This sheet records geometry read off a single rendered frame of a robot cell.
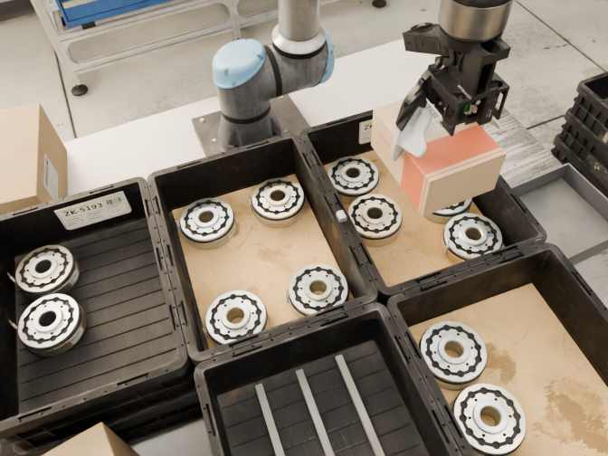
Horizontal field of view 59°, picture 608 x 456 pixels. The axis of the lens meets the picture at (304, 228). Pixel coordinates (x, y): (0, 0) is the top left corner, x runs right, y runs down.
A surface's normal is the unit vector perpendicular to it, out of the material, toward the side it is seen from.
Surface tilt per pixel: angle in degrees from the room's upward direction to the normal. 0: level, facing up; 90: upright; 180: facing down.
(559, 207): 0
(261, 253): 0
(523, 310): 0
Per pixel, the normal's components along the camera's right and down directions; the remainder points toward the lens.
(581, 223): -0.05, -0.60
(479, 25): -0.05, 0.81
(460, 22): -0.62, 0.65
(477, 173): 0.39, 0.73
